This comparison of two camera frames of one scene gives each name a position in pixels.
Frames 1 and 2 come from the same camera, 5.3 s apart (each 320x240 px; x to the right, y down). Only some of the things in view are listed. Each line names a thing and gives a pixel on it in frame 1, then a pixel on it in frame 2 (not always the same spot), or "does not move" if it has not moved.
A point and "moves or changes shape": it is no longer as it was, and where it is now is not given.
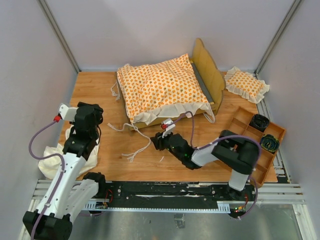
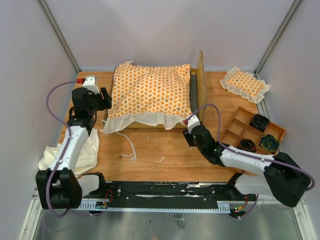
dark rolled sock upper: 259,122 does not move
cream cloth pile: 50,167 does not move
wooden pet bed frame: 213,81 -> 198,89
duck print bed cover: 161,89 moves or changes shape
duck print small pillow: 245,83 does not move
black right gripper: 158,140 -> 188,136
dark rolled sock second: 270,143 does not move
